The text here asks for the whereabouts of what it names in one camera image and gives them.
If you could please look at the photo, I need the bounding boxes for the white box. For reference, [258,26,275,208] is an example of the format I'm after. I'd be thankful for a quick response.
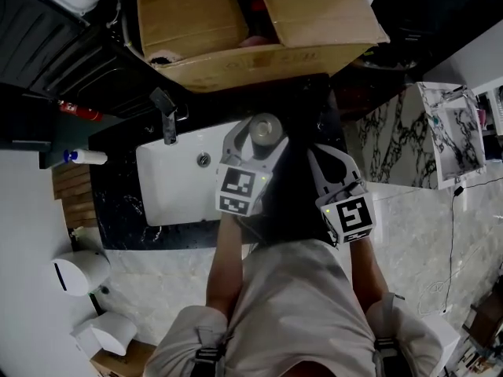
[422,314,461,372]

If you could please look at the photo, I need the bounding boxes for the white bottle with blue cap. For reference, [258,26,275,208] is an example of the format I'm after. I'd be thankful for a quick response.
[62,148,108,167]

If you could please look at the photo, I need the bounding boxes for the dark ribbed metal panels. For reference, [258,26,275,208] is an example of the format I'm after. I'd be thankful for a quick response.
[0,0,174,117]

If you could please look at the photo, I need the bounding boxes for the person's light grey shirt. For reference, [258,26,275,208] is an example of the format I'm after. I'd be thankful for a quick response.
[143,238,444,377]

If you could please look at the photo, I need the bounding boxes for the person's left forearm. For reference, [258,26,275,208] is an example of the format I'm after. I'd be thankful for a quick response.
[204,212,247,317]

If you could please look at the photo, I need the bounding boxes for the small round glass jar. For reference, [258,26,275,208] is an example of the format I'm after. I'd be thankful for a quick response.
[247,112,285,161]

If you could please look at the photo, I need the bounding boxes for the large open cardboard box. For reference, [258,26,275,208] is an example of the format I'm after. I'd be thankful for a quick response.
[136,0,391,93]

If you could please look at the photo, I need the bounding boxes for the white rectangular sink basin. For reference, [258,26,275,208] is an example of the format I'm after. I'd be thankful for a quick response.
[135,122,252,227]

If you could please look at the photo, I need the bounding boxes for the person's right forearm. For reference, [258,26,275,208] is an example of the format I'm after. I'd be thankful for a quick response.
[347,236,390,316]

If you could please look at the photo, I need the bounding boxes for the black cabinet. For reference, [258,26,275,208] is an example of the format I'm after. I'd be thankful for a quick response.
[369,0,503,78]

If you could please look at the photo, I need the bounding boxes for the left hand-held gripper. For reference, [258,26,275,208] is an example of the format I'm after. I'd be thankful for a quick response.
[214,116,291,217]

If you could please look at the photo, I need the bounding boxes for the grey harness strap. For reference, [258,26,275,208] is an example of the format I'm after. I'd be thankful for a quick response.
[192,328,229,377]
[371,292,408,377]

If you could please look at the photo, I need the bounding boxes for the dark teal platform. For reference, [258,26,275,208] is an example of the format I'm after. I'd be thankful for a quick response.
[39,108,119,170]

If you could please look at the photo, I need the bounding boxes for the marble patterned cabinet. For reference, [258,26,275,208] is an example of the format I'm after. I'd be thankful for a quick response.
[355,81,488,191]

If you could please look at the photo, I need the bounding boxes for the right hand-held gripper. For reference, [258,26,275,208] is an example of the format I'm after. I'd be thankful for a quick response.
[307,144,378,246]

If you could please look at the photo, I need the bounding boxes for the chrome faucet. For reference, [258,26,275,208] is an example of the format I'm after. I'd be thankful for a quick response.
[149,86,189,147]

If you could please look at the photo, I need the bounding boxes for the black marble vanity table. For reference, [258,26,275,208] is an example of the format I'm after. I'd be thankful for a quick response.
[88,72,349,251]

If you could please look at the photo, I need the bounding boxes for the small brown cardboard box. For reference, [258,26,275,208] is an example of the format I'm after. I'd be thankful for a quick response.
[89,339,158,377]

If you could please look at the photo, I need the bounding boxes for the brown wooden slat panel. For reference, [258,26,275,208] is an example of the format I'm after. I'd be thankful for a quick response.
[52,163,98,229]

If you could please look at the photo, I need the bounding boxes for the red fire extinguisher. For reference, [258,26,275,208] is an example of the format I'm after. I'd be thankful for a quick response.
[57,99,105,123]

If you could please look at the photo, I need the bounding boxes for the dark wooden stool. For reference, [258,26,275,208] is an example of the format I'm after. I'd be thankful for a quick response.
[463,273,503,349]

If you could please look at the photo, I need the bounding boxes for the white rounded wall dispenser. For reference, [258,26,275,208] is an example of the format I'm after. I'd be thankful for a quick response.
[70,311,138,357]

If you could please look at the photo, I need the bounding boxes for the white cylindrical wall dispenser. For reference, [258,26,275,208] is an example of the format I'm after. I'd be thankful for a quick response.
[50,249,112,297]

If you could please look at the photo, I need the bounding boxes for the black floor cable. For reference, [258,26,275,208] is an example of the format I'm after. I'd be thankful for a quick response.
[443,177,503,313]

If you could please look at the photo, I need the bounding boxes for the dark grey flat panel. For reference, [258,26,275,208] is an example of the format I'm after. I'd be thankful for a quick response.
[0,84,54,152]

